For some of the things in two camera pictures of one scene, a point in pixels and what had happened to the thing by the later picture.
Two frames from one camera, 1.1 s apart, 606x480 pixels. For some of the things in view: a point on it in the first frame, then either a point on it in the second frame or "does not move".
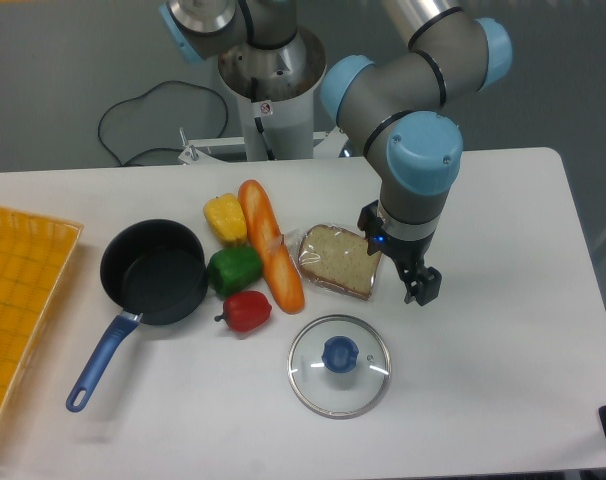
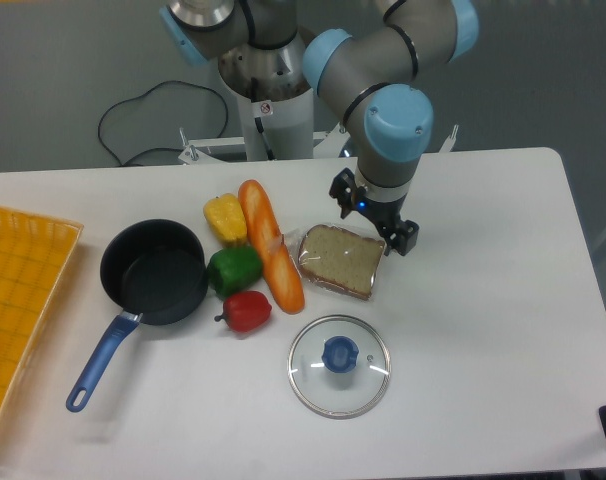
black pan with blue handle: (154, 271) does not move
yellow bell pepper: (226, 217) does not move
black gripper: (408, 254) to (384, 215)
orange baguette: (278, 261) does not move
